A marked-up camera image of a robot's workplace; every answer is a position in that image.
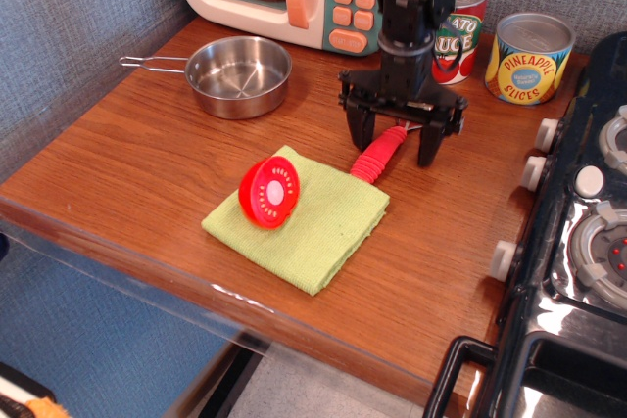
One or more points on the pineapple slices can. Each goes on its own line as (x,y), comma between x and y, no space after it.
(528,58)

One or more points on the silver metal pan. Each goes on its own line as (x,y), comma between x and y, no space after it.
(238,77)

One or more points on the red toy tomato half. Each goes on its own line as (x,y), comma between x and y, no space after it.
(269,192)

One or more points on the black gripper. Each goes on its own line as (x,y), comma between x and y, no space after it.
(402,87)

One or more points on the red handled metal spoon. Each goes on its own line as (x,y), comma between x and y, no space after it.
(371,163)

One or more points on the tomato sauce can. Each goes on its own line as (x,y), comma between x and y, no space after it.
(455,49)

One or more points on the orange fuzzy object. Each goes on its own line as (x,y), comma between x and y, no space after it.
(46,408)

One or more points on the black toy stove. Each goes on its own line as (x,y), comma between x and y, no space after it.
(561,349)

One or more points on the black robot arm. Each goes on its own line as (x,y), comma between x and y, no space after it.
(411,25)

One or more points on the green folded cloth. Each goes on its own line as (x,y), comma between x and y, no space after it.
(336,212)

